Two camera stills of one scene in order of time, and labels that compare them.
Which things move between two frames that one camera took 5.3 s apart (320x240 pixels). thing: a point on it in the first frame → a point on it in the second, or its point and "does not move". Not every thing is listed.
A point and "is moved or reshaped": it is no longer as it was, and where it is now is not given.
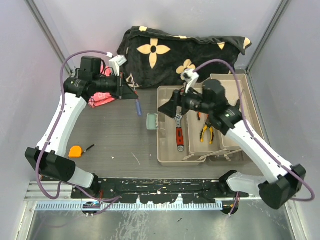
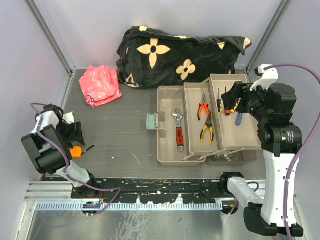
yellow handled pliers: x=207 y=125 does not move
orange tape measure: x=75 y=151 does not move
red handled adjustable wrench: x=179 y=132 does not move
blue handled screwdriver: x=138 y=108 is moved or reshaped
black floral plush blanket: x=147 y=55 does not move
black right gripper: x=170 y=108 → x=229 y=98
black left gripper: x=127 y=92 → x=75 y=135
